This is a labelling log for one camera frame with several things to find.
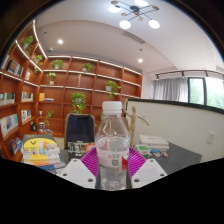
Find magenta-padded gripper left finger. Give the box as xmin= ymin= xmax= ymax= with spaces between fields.
xmin=57 ymin=147 xmax=99 ymax=190

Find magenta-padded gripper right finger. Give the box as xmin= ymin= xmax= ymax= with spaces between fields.
xmin=128 ymin=146 xmax=168 ymax=190

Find clear plastic water bottle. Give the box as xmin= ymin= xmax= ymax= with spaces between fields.
xmin=94 ymin=100 xmax=132 ymax=192

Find white book stack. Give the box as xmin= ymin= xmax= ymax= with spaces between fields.
xmin=138 ymin=134 xmax=170 ymax=153

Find colourful book stack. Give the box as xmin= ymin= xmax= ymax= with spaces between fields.
xmin=20 ymin=133 xmax=67 ymax=172

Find dark blue chair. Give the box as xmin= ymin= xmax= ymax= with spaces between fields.
xmin=63 ymin=112 xmax=97 ymax=149

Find wooden artist mannequin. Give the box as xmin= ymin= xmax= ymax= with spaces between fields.
xmin=123 ymin=105 xmax=150 ymax=148

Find orange wooden shelf unit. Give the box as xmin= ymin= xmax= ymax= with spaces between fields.
xmin=0 ymin=19 xmax=144 ymax=163

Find grey window curtain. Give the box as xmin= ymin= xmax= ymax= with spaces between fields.
xmin=153 ymin=77 xmax=189 ymax=103

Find window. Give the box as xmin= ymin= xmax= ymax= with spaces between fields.
xmin=188 ymin=76 xmax=224 ymax=110

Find branched ceiling lamp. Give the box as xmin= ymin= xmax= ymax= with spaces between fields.
xmin=108 ymin=0 xmax=161 ymax=30

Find white wall socket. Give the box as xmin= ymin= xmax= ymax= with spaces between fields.
xmin=206 ymin=131 xmax=216 ymax=145

